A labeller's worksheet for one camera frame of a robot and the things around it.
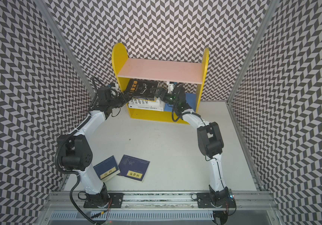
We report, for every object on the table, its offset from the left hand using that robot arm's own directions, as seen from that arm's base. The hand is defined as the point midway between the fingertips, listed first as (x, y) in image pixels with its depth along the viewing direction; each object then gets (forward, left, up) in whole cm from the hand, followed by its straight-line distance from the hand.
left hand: (132, 95), depth 88 cm
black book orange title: (+6, -4, +1) cm, 7 cm away
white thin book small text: (-2, -16, -9) cm, 19 cm away
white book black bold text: (0, -1, -5) cm, 5 cm away
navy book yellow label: (-37, -2, -24) cm, 44 cm away
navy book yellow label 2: (-39, +13, -22) cm, 46 cm away
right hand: (0, -13, +3) cm, 14 cm away
